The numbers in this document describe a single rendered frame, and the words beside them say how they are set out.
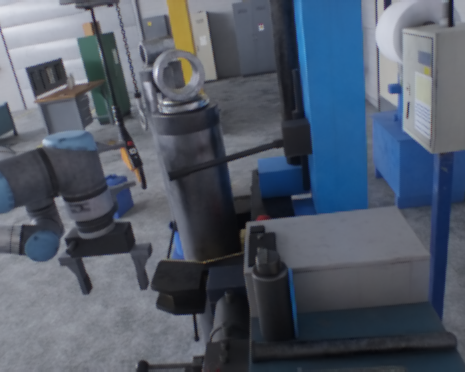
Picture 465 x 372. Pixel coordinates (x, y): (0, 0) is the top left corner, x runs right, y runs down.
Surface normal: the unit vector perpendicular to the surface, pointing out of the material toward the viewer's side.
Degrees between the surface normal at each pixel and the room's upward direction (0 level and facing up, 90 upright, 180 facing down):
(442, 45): 90
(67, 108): 90
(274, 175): 90
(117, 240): 90
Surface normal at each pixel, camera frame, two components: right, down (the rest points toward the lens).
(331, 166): -0.07, 0.39
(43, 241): 0.41, 0.30
